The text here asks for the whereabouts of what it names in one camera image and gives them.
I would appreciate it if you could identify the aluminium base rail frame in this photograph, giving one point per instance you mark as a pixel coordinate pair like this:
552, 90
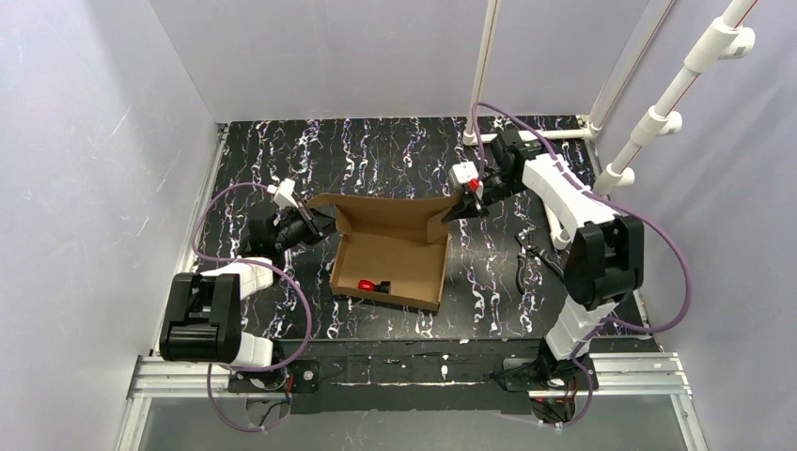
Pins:
421, 375

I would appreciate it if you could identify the small red ball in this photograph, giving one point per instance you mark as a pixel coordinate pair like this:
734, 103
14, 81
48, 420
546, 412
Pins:
366, 285

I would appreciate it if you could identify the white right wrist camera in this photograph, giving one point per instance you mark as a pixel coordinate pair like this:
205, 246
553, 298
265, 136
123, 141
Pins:
461, 174

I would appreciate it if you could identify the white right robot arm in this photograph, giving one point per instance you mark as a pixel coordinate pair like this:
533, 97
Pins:
605, 262

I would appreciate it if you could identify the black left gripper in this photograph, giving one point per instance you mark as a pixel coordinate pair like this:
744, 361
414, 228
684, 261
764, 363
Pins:
309, 224

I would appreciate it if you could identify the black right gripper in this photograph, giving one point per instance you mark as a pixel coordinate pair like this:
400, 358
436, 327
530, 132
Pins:
477, 192

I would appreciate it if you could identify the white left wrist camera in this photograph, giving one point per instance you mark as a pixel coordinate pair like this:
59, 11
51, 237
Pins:
283, 194

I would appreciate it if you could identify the black handled pliers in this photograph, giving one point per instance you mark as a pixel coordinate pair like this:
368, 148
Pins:
532, 263

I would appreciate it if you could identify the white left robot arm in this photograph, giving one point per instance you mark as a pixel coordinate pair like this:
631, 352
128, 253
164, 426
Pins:
203, 315

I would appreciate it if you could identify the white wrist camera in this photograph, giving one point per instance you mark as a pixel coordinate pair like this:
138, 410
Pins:
283, 194
461, 174

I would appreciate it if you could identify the brown cardboard box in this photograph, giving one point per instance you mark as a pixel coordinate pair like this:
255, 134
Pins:
401, 245

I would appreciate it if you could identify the white PVC camera pole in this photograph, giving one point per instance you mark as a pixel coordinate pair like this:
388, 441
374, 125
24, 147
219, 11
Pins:
724, 38

